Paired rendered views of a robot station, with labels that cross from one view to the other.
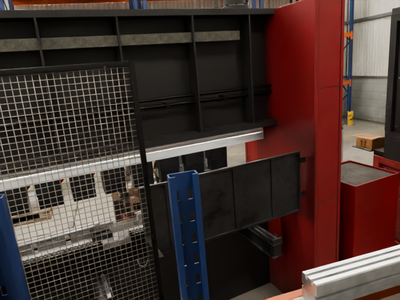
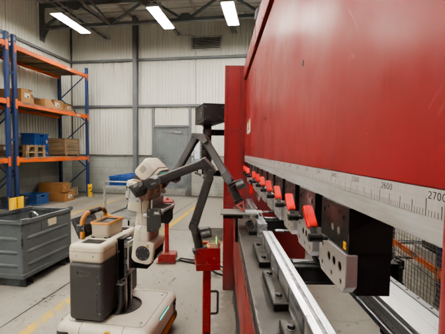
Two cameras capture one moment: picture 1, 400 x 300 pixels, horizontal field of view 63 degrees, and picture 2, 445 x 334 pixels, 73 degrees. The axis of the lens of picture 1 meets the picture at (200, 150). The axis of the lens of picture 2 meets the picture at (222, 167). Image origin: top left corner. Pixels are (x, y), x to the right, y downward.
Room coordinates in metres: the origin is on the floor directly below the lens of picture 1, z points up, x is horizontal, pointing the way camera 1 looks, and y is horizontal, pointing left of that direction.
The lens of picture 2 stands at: (1.63, 2.37, 1.44)
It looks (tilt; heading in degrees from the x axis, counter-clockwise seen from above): 3 degrees down; 294
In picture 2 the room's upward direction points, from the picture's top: 1 degrees clockwise
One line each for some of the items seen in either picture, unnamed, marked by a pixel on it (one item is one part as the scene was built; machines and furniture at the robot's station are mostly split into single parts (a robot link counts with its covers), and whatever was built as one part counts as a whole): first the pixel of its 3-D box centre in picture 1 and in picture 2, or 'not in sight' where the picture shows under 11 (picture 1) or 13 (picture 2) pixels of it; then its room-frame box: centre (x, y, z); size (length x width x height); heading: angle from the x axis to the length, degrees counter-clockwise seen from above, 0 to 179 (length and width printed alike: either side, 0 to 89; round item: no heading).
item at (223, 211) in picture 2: not in sight; (238, 211); (2.42, 0.33, 1.00); 0.26 x 0.18 x 0.01; 24
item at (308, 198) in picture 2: not in sight; (320, 219); (1.72, 1.52, 1.26); 0.15 x 0.09 x 0.17; 114
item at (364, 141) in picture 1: (372, 141); not in sight; (3.32, -1.81, 1.04); 0.30 x 0.26 x 0.12; 105
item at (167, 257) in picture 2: not in sight; (166, 229); (3.86, -0.83, 0.41); 0.25 x 0.20 x 0.83; 24
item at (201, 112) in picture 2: not in sight; (208, 143); (3.19, -0.70, 1.53); 0.51 x 0.25 x 0.85; 130
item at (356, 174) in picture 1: (349, 225); not in sight; (2.59, -1.25, 0.50); 0.50 x 0.50 x 1.00; 24
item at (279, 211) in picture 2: (14, 200); (287, 197); (1.89, 1.15, 1.26); 0.15 x 0.09 x 0.17; 114
